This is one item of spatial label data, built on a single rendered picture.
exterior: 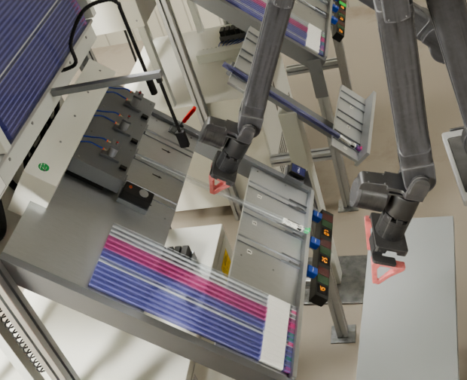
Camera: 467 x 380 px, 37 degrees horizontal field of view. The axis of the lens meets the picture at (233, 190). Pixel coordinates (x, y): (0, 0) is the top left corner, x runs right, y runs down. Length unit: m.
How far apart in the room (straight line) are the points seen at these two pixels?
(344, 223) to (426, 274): 1.13
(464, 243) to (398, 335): 1.11
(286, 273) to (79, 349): 0.65
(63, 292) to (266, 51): 0.70
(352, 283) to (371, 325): 0.93
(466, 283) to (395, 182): 1.46
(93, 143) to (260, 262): 0.52
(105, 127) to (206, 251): 0.58
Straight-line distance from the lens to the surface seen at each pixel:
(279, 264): 1.88
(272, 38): 1.63
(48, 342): 1.70
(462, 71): 1.22
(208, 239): 2.25
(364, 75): 4.02
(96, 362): 2.06
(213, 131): 1.76
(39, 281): 1.56
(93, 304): 1.57
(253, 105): 1.71
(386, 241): 1.41
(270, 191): 2.05
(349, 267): 2.88
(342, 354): 2.62
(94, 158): 1.75
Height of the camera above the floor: 2.06
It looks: 37 degrees down
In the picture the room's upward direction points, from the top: 20 degrees counter-clockwise
